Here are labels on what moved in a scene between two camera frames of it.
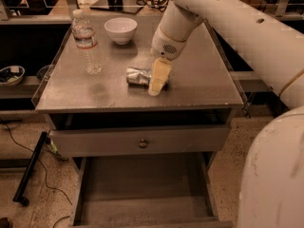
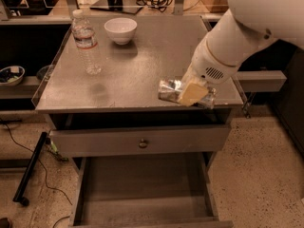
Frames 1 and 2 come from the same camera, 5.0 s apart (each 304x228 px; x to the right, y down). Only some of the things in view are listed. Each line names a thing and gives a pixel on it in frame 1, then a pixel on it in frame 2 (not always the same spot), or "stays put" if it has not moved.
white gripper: [165, 47] to [209, 65]
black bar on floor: [30, 169] stays put
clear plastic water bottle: [85, 42] stays put
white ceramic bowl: [122, 28] stays put
